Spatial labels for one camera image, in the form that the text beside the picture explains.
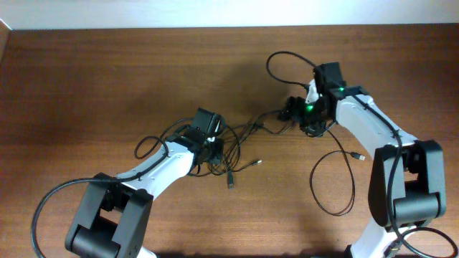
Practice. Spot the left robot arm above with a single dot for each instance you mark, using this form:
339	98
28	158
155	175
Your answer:
112	217

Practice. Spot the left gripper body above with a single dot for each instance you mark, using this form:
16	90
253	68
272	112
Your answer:
215	147

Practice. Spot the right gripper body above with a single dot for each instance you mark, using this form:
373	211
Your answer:
308	113

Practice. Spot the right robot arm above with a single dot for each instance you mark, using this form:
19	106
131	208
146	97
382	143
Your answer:
407	185

